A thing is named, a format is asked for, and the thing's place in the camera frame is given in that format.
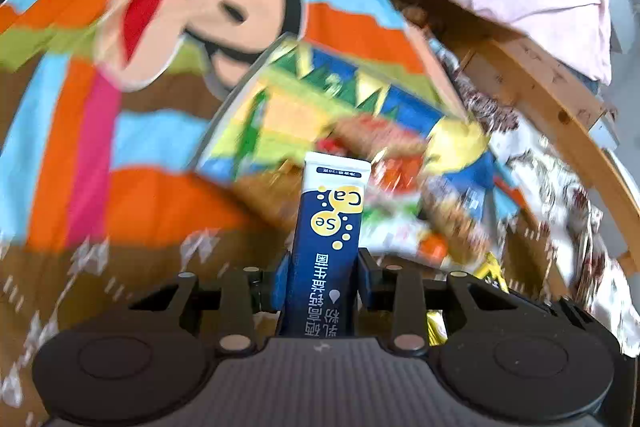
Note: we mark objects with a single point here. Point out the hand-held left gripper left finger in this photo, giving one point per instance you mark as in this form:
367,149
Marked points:
284,284

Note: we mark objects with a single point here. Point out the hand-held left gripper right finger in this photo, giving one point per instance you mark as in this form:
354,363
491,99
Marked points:
367,279

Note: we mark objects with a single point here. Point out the blue white stick packet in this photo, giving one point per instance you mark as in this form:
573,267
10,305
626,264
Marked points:
325,247

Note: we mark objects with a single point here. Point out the green white snack bag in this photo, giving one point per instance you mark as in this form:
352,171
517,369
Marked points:
395,227

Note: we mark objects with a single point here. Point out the gold foil snack packet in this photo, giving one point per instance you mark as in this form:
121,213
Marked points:
487,272

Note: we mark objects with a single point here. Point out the orange red snack packet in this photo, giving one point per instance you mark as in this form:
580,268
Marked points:
402,172

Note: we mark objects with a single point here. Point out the dinosaur print metal tray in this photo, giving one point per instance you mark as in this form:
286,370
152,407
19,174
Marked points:
280,117

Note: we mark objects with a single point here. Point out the cartoon monkey printed blanket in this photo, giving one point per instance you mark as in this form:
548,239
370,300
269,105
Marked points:
125,132

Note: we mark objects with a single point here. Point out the wooden bed frame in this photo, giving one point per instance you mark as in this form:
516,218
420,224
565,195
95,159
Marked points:
540,92

